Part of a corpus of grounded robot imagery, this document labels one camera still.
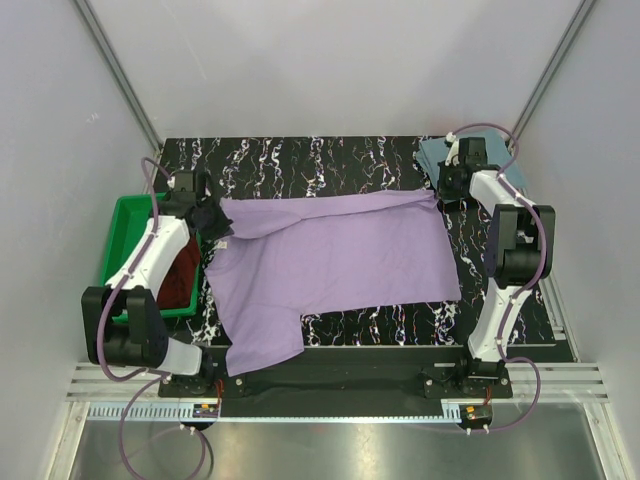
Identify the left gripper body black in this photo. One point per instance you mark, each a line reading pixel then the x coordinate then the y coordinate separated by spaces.
pixel 215 222

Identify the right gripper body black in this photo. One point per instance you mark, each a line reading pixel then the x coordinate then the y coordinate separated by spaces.
pixel 446 183

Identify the purple t shirt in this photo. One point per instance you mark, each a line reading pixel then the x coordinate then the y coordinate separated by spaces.
pixel 288 258

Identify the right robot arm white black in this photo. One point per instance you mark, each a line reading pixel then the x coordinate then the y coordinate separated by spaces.
pixel 518 251

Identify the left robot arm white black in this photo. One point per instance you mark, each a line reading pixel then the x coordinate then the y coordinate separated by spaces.
pixel 124 329

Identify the folded blue-grey t shirt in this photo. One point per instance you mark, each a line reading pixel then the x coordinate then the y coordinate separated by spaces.
pixel 435 150

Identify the green plastic bin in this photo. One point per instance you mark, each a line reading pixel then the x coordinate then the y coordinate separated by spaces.
pixel 131 233

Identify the dark red t shirt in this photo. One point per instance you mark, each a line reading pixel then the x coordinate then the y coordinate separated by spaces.
pixel 177 286

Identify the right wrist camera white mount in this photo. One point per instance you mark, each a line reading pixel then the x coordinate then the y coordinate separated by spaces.
pixel 453 143

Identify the left aluminium frame post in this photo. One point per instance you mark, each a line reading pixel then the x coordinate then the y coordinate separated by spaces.
pixel 99 37

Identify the aluminium frame post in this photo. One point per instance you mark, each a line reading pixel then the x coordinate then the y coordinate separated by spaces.
pixel 557 58
pixel 99 37

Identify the white slotted cable duct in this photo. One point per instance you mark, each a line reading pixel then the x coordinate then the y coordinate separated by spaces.
pixel 236 412

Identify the right aluminium frame post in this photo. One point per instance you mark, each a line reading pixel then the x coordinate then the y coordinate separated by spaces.
pixel 557 58

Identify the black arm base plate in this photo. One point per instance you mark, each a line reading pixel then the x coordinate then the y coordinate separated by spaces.
pixel 366 378

